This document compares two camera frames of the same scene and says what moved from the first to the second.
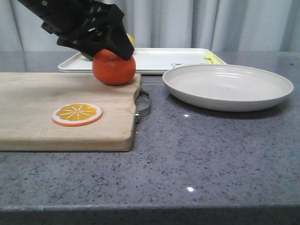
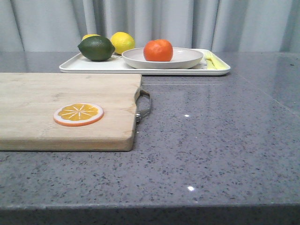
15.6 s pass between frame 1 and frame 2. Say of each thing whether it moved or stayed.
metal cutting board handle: stayed
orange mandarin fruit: moved
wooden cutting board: stayed
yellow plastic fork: stayed
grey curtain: stayed
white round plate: moved
